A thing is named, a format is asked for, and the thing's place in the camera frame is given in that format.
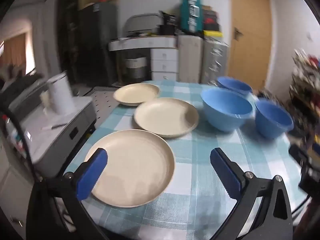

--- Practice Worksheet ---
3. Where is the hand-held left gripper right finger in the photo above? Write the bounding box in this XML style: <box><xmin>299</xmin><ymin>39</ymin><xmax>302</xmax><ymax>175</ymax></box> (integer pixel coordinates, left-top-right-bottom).
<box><xmin>207</xmin><ymin>148</ymin><xmax>293</xmax><ymax>240</ymax></box>

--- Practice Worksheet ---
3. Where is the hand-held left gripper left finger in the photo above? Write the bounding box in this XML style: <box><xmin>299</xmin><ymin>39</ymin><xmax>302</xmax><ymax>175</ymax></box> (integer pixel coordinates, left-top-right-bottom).
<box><xmin>26</xmin><ymin>148</ymin><xmax>110</xmax><ymax>240</ymax></box>

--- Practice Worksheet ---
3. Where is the cream round plate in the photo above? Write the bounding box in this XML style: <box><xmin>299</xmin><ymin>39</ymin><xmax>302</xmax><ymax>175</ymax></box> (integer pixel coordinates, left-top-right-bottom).
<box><xmin>134</xmin><ymin>97</ymin><xmax>199</xmax><ymax>138</ymax></box>
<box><xmin>113</xmin><ymin>83</ymin><xmax>160</xmax><ymax>106</ymax></box>
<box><xmin>84</xmin><ymin>129</ymin><xmax>175</xmax><ymax>208</ymax></box>

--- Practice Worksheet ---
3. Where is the blue plastic bowl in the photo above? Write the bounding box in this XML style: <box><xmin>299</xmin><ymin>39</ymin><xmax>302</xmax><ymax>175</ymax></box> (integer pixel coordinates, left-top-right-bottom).
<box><xmin>216</xmin><ymin>76</ymin><xmax>253</xmax><ymax>97</ymax></box>
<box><xmin>254</xmin><ymin>99</ymin><xmax>294</xmax><ymax>139</ymax></box>
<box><xmin>200</xmin><ymin>87</ymin><xmax>253</xmax><ymax>132</ymax></box>

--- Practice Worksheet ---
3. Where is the teal white checkered tablecloth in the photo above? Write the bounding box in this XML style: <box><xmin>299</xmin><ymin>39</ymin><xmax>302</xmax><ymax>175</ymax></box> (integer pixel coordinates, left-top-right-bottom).
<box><xmin>62</xmin><ymin>80</ymin><xmax>308</xmax><ymax>240</ymax></box>

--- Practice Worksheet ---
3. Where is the grey white side table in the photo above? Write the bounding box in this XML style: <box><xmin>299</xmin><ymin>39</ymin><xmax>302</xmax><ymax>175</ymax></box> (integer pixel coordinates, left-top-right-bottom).
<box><xmin>14</xmin><ymin>96</ymin><xmax>97</xmax><ymax>172</ymax></box>

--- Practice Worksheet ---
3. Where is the beige cabinet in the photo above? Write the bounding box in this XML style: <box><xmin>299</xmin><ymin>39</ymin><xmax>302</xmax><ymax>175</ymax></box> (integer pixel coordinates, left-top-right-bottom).
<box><xmin>0</xmin><ymin>140</ymin><xmax>34</xmax><ymax>240</ymax></box>

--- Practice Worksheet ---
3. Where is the white electric kettle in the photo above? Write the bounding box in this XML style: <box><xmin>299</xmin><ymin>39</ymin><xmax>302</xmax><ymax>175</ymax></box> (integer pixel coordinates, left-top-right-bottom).
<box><xmin>47</xmin><ymin>72</ymin><xmax>75</xmax><ymax>115</ymax></box>

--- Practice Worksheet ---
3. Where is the cream cup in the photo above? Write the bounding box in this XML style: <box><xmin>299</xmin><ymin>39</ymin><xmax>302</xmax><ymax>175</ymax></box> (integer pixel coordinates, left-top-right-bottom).
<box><xmin>39</xmin><ymin>90</ymin><xmax>50</xmax><ymax>110</ymax></box>

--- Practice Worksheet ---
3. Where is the shoe rack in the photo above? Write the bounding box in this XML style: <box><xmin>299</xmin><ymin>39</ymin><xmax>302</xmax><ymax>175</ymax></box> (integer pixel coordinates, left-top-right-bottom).
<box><xmin>289</xmin><ymin>47</ymin><xmax>320</xmax><ymax>140</ymax></box>

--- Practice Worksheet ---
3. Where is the grey quilted bag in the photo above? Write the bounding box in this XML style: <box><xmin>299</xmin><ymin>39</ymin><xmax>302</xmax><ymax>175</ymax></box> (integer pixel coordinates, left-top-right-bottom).
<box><xmin>0</xmin><ymin>73</ymin><xmax>49</xmax><ymax>100</ymax></box>

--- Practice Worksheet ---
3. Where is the silver suitcase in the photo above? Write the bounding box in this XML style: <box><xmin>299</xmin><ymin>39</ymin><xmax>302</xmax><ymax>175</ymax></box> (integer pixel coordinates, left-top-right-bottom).
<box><xmin>201</xmin><ymin>38</ymin><xmax>230</xmax><ymax>84</ymax></box>

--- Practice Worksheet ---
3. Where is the woven laundry basket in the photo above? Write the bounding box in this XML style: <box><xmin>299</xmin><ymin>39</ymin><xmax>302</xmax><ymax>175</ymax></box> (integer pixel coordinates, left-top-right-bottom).
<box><xmin>124</xmin><ymin>57</ymin><xmax>148</xmax><ymax>80</ymax></box>

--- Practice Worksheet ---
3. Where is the beige suitcase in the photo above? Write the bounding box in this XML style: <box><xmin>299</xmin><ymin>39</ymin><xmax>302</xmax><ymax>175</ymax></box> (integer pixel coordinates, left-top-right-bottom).
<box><xmin>178</xmin><ymin>35</ymin><xmax>203</xmax><ymax>83</ymax></box>

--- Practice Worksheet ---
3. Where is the white drawer cabinet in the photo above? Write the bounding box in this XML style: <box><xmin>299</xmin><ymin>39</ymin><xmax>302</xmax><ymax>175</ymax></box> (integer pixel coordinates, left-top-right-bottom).
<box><xmin>150</xmin><ymin>47</ymin><xmax>179</xmax><ymax>82</ymax></box>

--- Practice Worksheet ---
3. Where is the black refrigerator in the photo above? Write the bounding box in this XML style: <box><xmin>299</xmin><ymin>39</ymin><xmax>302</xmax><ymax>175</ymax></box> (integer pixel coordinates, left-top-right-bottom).
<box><xmin>76</xmin><ymin>2</ymin><xmax>118</xmax><ymax>87</ymax></box>

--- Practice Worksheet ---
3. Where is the white wooden desk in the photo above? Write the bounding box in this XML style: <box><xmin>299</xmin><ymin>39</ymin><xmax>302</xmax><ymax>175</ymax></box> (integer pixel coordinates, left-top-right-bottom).
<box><xmin>108</xmin><ymin>35</ymin><xmax>178</xmax><ymax>52</ymax></box>

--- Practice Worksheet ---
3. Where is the yellow box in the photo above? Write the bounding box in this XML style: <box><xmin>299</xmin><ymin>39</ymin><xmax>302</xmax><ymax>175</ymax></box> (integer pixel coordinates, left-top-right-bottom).
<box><xmin>203</xmin><ymin>30</ymin><xmax>223</xmax><ymax>39</ymax></box>

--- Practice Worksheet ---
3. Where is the wooden door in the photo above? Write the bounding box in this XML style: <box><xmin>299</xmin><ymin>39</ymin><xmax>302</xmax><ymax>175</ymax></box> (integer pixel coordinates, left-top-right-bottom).
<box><xmin>228</xmin><ymin>0</ymin><xmax>272</xmax><ymax>90</ymax></box>

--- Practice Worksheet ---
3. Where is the brown curtain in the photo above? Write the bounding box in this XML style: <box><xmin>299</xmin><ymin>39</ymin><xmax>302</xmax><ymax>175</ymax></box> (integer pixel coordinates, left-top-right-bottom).
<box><xmin>0</xmin><ymin>33</ymin><xmax>28</xmax><ymax>68</ymax></box>

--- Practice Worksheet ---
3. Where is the dark box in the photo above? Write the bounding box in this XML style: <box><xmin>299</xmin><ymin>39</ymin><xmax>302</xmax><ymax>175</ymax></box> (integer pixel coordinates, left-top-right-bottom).
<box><xmin>202</xmin><ymin>5</ymin><xmax>222</xmax><ymax>32</ymax></box>

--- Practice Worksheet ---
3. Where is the silver tray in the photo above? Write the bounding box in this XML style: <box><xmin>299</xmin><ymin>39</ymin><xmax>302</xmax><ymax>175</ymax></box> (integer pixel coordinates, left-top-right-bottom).
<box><xmin>124</xmin><ymin>13</ymin><xmax>163</xmax><ymax>34</ymax></box>

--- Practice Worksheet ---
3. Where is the black bag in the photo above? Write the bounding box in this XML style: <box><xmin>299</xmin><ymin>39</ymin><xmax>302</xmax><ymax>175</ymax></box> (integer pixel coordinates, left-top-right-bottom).
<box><xmin>160</xmin><ymin>10</ymin><xmax>181</xmax><ymax>36</ymax></box>

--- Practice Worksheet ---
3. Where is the teal cardboard box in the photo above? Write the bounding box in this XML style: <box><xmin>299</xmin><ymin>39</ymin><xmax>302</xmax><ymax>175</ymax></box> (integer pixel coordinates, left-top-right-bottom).
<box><xmin>180</xmin><ymin>0</ymin><xmax>203</xmax><ymax>32</ymax></box>

